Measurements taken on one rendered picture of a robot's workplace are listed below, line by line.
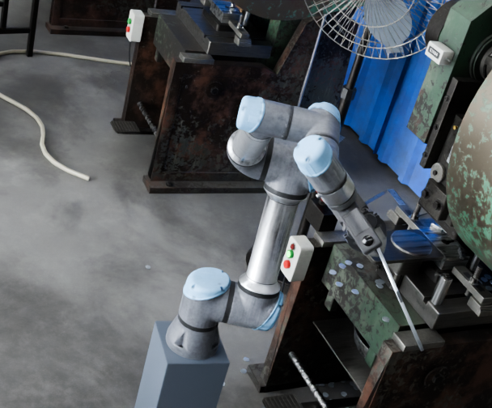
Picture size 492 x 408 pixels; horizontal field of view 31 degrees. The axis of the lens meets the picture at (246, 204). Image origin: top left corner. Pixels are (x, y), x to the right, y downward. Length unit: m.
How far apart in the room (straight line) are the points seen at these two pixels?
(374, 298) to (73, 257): 1.36
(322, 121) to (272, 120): 0.11
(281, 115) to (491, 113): 0.45
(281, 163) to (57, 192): 1.83
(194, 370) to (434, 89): 1.02
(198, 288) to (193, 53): 1.67
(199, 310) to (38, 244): 1.29
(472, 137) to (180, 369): 1.03
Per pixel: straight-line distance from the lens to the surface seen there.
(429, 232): 2.73
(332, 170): 1.82
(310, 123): 1.87
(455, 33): 2.50
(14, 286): 3.35
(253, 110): 1.86
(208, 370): 2.51
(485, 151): 1.97
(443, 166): 2.58
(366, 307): 2.65
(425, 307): 2.58
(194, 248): 3.71
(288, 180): 2.24
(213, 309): 2.39
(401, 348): 2.48
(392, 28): 3.16
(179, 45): 3.92
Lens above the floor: 2.07
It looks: 30 degrees down
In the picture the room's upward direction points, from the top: 16 degrees clockwise
